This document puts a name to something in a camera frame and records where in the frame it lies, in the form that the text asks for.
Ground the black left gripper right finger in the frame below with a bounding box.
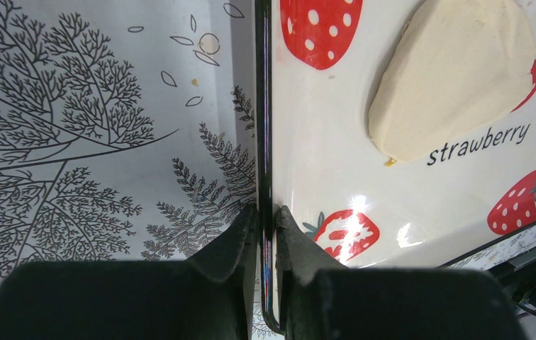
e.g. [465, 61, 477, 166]
[275, 206, 525, 339]

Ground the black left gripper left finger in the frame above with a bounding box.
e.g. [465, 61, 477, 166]
[0, 204, 257, 339]

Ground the strawberry pattern rectangular tray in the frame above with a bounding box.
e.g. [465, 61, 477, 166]
[254, 0, 536, 336]

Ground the small dough ball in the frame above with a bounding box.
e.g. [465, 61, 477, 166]
[368, 1, 536, 162]

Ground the floral table mat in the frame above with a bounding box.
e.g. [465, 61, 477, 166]
[0, 1, 257, 285]

